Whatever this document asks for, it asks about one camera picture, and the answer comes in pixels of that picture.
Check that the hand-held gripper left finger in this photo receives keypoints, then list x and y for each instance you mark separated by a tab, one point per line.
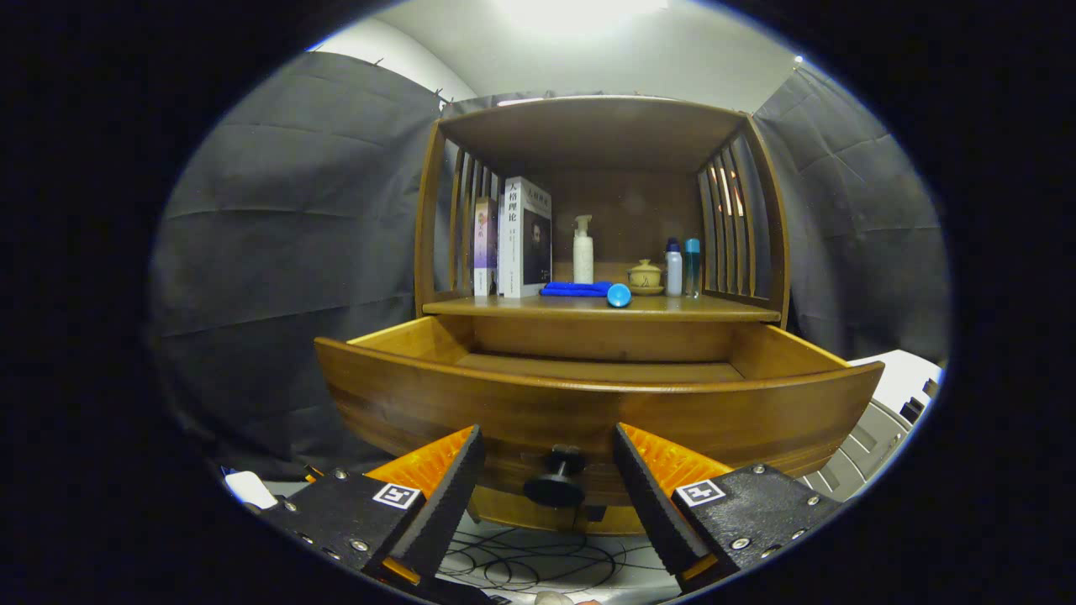
445	512

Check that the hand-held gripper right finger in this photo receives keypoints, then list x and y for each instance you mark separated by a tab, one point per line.
651	504

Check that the black drawer knob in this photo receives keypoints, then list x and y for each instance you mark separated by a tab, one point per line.
555	490

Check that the wooden drawer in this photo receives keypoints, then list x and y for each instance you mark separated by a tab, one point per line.
588	412

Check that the white blue tube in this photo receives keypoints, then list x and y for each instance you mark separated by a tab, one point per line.
619	295

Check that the wooden countertop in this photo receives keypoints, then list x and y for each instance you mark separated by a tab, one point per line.
546	307

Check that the white drawer unit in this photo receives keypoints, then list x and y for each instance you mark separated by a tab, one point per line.
899	374

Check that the wooden cabinet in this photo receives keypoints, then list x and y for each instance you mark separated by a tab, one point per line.
588	134

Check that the white rounded object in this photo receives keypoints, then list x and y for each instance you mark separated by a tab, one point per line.
250	489

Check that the yellow lidded teacup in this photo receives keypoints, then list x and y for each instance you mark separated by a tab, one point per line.
646	276

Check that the blue folded cloth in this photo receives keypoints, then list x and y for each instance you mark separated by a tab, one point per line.
572	289

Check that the white bottle with blue cap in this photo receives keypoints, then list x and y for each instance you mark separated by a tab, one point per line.
673	273

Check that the teal bottle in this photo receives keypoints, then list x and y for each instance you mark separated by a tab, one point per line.
692	269

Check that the white pump bottle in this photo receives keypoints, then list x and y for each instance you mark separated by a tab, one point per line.
583	260

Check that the purple book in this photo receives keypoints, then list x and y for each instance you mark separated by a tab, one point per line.
485	244

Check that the white book with portrait cover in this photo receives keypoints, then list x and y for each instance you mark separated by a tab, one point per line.
525	244

